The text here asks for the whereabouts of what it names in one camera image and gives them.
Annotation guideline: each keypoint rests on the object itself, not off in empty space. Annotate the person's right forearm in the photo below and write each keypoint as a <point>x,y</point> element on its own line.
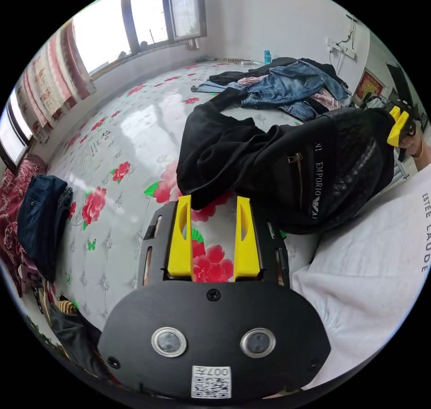
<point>425,156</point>

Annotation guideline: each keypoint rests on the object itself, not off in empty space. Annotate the pile of clothes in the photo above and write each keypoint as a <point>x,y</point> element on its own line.
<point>286,85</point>

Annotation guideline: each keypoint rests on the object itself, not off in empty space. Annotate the small window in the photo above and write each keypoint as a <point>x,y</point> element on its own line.
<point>11,136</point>

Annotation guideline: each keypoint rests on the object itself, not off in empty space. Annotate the black shirt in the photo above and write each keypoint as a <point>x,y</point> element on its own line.
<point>235,152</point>

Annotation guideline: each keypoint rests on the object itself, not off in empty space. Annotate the person's body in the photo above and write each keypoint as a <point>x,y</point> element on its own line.
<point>363,281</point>

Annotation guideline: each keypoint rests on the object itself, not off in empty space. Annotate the blue bottle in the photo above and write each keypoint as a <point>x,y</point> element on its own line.
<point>267,57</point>

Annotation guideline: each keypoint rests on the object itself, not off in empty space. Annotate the person's right hand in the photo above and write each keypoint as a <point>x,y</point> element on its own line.
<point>411,146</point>

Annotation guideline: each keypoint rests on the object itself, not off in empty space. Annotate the bed with floral sheet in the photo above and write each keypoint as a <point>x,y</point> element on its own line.
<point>134,129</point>

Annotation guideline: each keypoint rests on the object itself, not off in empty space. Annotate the red and white curtain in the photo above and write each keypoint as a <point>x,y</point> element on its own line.
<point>50,75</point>

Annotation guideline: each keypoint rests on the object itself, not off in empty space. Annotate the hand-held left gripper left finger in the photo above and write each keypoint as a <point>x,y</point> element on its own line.
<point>180,247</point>

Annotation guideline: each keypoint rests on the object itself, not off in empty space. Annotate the stack of folded dark trousers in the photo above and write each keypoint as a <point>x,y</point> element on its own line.
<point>42,220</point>

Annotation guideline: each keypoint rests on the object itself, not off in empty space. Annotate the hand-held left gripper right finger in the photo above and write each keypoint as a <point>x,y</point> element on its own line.
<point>247,247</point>

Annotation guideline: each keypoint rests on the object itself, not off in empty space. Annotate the white power strip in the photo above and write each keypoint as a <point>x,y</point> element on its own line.
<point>341,49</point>

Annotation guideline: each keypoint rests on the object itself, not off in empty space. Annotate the red patterned quilt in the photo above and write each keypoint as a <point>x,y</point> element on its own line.
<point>11,196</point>

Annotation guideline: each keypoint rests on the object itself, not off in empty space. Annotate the large window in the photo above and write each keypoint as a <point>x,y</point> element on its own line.
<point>107,28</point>

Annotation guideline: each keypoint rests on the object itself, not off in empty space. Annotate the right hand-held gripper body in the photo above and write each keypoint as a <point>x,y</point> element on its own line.
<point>411,119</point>

